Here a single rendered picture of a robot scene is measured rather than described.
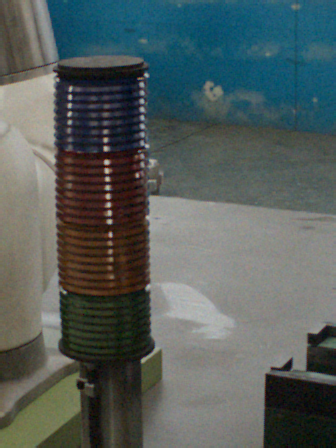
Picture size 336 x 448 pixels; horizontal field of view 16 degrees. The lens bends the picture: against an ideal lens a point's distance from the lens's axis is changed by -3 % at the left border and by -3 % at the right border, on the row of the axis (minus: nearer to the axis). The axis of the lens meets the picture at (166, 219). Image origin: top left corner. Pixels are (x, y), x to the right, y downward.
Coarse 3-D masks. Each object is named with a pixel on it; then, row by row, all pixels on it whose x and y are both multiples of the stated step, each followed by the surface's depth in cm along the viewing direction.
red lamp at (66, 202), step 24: (72, 168) 72; (96, 168) 72; (120, 168) 72; (144, 168) 74; (72, 192) 73; (96, 192) 72; (120, 192) 73; (144, 192) 74; (72, 216) 73; (96, 216) 73; (120, 216) 73; (144, 216) 74
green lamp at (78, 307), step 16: (144, 288) 76; (64, 304) 76; (80, 304) 75; (96, 304) 74; (112, 304) 74; (128, 304) 75; (144, 304) 76; (64, 320) 76; (80, 320) 75; (96, 320) 75; (112, 320) 75; (128, 320) 75; (144, 320) 76; (64, 336) 76; (80, 336) 75; (96, 336) 75; (112, 336) 75; (128, 336) 75; (144, 336) 76; (80, 352) 76; (96, 352) 75; (112, 352) 75; (128, 352) 76
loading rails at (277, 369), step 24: (312, 336) 108; (288, 360) 102; (312, 360) 109; (288, 384) 99; (312, 384) 98; (264, 408) 100; (288, 408) 99; (312, 408) 98; (264, 432) 101; (288, 432) 100; (312, 432) 99
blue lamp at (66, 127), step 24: (144, 72) 75; (72, 96) 71; (96, 96) 71; (120, 96) 71; (144, 96) 73; (72, 120) 72; (96, 120) 71; (120, 120) 72; (144, 120) 73; (72, 144) 72; (96, 144) 72; (120, 144) 72; (144, 144) 73
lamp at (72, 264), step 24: (72, 240) 74; (96, 240) 73; (120, 240) 73; (144, 240) 75; (72, 264) 74; (96, 264) 74; (120, 264) 74; (144, 264) 75; (72, 288) 75; (96, 288) 74; (120, 288) 74
